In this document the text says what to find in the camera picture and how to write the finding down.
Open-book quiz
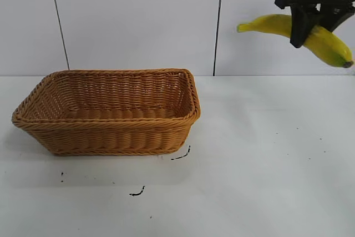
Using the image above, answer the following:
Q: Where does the woven wicker basket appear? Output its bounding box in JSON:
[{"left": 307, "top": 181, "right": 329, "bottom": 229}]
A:
[{"left": 11, "top": 68, "right": 201, "bottom": 157}]

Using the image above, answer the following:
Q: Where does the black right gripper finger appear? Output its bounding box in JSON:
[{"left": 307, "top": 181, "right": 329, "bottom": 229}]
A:
[
  {"left": 289, "top": 6, "right": 320, "bottom": 49},
  {"left": 321, "top": 4, "right": 353, "bottom": 32}
]

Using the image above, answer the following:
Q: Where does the yellow banana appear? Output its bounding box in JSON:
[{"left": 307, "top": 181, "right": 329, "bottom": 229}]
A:
[{"left": 237, "top": 14, "right": 355, "bottom": 68}]

